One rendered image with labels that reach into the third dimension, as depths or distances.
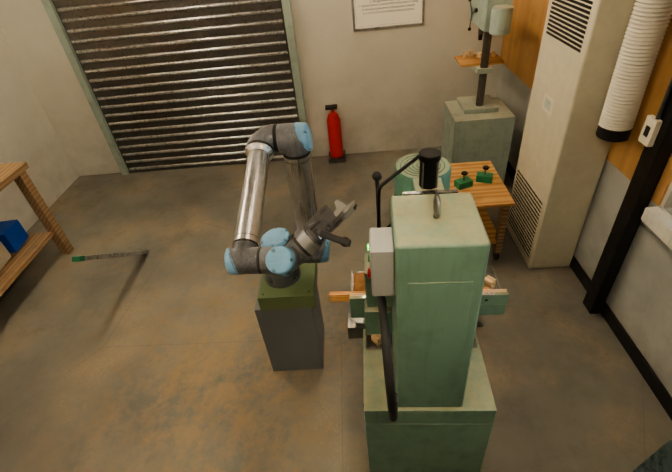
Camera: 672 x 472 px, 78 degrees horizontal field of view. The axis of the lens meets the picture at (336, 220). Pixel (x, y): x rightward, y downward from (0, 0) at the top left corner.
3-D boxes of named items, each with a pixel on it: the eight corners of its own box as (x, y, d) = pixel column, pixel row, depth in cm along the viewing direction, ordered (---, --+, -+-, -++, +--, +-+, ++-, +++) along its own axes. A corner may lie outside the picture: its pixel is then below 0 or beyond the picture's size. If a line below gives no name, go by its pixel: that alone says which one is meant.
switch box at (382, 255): (392, 270, 119) (392, 226, 109) (394, 296, 111) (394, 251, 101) (371, 270, 120) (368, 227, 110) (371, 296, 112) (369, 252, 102)
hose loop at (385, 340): (393, 345, 144) (393, 270, 122) (401, 445, 117) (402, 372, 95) (377, 345, 144) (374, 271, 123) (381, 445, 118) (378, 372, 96)
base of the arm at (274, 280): (266, 291, 211) (262, 277, 205) (263, 267, 226) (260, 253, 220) (303, 284, 213) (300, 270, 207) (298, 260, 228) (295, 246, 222)
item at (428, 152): (439, 197, 123) (443, 145, 113) (443, 212, 117) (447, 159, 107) (412, 198, 124) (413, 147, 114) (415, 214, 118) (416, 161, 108)
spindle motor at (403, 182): (440, 225, 153) (446, 149, 135) (448, 257, 139) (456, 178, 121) (392, 227, 155) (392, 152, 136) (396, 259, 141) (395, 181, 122)
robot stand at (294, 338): (273, 371, 247) (254, 310, 214) (278, 330, 270) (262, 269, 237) (323, 368, 245) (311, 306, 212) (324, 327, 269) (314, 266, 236)
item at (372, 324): (391, 318, 150) (391, 295, 143) (392, 334, 145) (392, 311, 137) (365, 319, 151) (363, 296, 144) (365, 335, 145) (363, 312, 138)
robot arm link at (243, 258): (245, 119, 170) (218, 266, 132) (275, 117, 169) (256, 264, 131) (252, 139, 179) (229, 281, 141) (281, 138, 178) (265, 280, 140)
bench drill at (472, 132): (487, 163, 413) (513, -17, 319) (506, 197, 364) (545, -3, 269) (438, 166, 416) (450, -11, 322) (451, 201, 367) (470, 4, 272)
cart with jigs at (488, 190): (481, 215, 347) (492, 147, 308) (503, 262, 301) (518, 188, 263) (403, 221, 351) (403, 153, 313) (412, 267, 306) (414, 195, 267)
